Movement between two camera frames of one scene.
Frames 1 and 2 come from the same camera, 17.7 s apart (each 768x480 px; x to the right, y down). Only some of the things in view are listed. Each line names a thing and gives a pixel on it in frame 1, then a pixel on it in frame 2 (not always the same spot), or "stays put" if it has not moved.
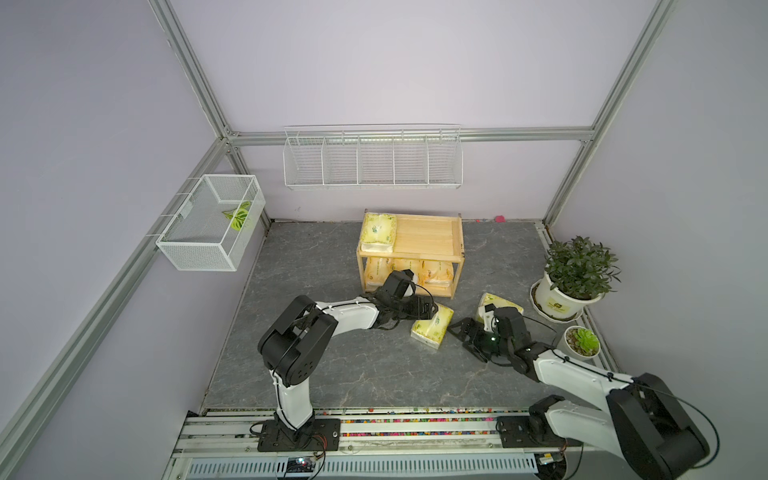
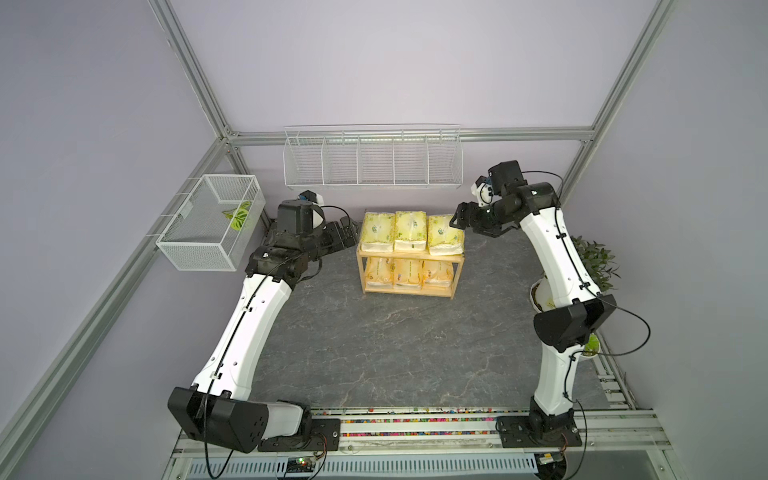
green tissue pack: [432, 331] to [410, 231]
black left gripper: [416, 313] to [338, 243]
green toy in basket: [238, 215] stays put
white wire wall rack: [373, 157] stays put
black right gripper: [472, 340] to [475, 219]
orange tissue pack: [377, 270] stays put
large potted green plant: [578, 273] stays put
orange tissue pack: [435, 273] stays put
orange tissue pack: [405, 264] stays put
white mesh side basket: [213, 229] stays put
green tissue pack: [498, 302] to [444, 239]
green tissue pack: [378, 233] stays put
